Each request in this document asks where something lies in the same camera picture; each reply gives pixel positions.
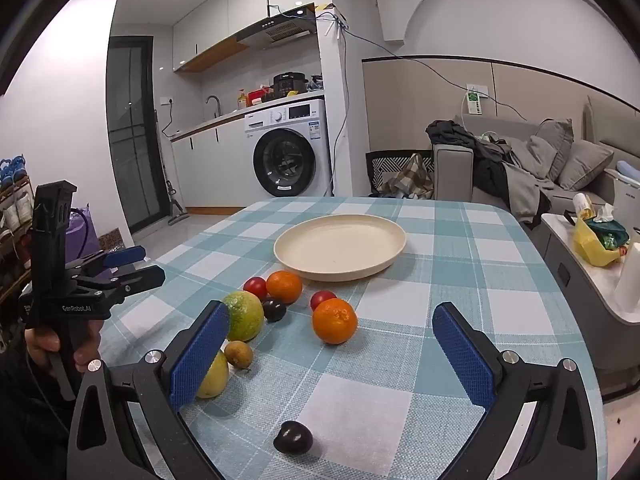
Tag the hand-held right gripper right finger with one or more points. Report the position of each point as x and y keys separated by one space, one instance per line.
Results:
x=462 y=360

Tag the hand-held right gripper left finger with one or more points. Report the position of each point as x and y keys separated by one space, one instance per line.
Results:
x=200 y=355

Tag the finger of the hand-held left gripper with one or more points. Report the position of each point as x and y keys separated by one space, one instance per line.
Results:
x=125 y=256
x=145 y=279

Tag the pale yellow round fruit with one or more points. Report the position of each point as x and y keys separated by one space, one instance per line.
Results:
x=216 y=377

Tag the green yellow citrus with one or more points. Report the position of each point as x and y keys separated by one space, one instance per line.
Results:
x=247 y=315

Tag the dark purple plum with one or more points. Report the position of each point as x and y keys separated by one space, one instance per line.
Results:
x=274 y=310
x=293 y=437

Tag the red tomato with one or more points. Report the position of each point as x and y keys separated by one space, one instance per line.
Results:
x=256 y=287
x=321 y=298

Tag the large orange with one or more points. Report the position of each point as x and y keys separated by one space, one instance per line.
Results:
x=335 y=321

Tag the cream round plate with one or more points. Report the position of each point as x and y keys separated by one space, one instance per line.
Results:
x=340 y=247

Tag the person's left forearm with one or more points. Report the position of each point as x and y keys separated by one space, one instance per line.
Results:
x=27 y=410

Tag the person's left hand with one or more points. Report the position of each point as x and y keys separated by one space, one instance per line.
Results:
x=39 y=342

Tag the patterned floor mat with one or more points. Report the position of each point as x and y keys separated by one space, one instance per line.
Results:
x=111 y=239

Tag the purple bag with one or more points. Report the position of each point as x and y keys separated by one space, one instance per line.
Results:
x=80 y=240

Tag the small brown fruit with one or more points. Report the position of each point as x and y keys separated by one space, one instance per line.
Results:
x=238 y=354

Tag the shoe rack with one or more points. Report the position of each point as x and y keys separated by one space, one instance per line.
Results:
x=12 y=210

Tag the blue checked tablecloth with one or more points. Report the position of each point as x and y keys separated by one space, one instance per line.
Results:
x=425 y=320

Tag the stick vacuum cleaner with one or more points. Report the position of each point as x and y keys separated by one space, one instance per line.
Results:
x=177 y=216

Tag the small orange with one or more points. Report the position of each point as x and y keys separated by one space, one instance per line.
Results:
x=284 y=286

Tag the dark glass door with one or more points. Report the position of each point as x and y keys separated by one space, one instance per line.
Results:
x=132 y=135

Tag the white kitchen base cabinets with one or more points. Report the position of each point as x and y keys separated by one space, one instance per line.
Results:
x=215 y=170

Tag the white side table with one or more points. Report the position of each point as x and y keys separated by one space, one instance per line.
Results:
x=575 y=275

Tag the yellow plastic bag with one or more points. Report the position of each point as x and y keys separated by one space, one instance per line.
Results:
x=587 y=245

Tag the steel faucet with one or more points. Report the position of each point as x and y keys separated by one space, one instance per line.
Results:
x=218 y=109

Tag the grey garment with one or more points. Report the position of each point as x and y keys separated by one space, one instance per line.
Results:
x=525 y=190

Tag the grey sofa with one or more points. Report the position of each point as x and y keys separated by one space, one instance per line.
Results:
x=452 y=170

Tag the plaid cloth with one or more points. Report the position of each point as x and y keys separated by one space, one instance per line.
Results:
x=410 y=175

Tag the yellow bottle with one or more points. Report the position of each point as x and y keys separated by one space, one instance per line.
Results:
x=242 y=100

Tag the white snack tube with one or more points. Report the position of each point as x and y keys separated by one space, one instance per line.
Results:
x=582 y=203

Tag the white tissue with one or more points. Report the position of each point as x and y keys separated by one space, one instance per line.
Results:
x=605 y=211

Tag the red box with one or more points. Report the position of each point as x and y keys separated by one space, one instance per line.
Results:
x=257 y=96

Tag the black patterned chair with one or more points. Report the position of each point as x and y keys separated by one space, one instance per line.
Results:
x=380 y=165

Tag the white washing machine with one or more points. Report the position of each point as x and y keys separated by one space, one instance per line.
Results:
x=300 y=125

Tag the dark jacket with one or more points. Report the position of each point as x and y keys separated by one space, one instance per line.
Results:
x=450 y=132

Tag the grey cushion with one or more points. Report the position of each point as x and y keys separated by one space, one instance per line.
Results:
x=585 y=165
x=555 y=140

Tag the black cooker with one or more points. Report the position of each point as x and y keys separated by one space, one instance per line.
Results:
x=289 y=85

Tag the white appliance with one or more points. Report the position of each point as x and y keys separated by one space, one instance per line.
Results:
x=622 y=185

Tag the steel range hood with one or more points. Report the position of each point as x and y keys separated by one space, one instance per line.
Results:
x=280 y=30

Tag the white router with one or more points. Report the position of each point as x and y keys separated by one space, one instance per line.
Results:
x=340 y=17

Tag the white wall cabinets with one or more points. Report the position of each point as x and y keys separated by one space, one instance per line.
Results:
x=215 y=15

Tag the green white wall charger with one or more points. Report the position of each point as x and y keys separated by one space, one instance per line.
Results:
x=473 y=102

